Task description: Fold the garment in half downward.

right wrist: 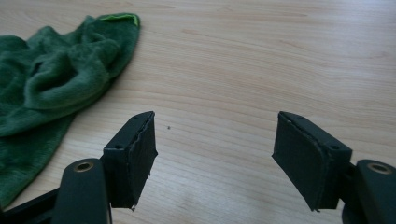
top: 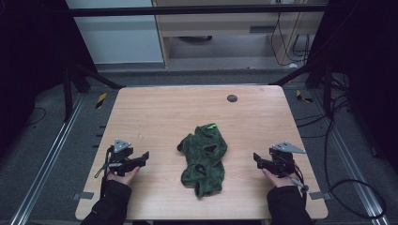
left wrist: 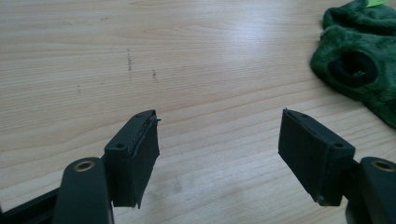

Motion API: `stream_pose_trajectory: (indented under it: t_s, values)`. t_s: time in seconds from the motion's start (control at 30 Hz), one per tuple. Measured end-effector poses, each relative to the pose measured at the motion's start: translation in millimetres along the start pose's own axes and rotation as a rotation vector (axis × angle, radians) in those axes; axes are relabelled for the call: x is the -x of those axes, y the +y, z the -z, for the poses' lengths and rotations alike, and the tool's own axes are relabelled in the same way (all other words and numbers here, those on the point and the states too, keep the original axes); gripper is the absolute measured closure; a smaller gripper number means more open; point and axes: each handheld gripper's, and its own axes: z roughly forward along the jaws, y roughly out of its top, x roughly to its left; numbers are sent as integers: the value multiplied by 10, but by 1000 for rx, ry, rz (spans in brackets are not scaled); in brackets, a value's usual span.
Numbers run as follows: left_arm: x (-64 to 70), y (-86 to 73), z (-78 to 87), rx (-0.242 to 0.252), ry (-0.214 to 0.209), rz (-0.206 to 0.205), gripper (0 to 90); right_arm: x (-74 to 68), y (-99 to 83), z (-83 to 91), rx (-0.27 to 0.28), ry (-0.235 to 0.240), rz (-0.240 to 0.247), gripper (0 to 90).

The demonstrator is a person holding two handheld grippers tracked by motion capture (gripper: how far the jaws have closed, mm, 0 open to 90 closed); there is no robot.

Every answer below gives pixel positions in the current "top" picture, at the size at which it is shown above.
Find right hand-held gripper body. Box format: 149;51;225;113
268;142;307;178

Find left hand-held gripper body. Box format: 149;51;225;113
106;138;136;176

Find dark green garment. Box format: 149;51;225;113
176;122;229;200

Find person's left hand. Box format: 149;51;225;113
106;166;141;188

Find person's right hand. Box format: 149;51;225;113
262;168;298;189

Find black and yellow floor tape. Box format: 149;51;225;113
295;89;314;104
95;92;108;110

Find black metal stand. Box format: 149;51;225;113
269;59;350;120
61;61;126;124

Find white cabinet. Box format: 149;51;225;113
65;0;165;66

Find black curtain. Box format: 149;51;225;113
305;0;398;176
0;0;99;158

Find light wooden desk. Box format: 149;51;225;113
151;0;329;68

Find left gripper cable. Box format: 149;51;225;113
94;146;124;199

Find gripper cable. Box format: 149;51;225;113
94;146;124;199
286;164;310;204

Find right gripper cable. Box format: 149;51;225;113
286;164;310;204

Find grey table bracket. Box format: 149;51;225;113
72;190;95;202
309;190;332;202

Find aluminium floor rail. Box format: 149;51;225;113
8;93;86;225
309;90;392;225

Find black floor cable loop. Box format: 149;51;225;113
323;93;388;221

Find thin black floor cable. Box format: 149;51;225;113
23;106;48;128

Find black hanging cables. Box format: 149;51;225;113
269;11;313;68

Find black horizontal frame bar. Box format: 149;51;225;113
67;3;329;18

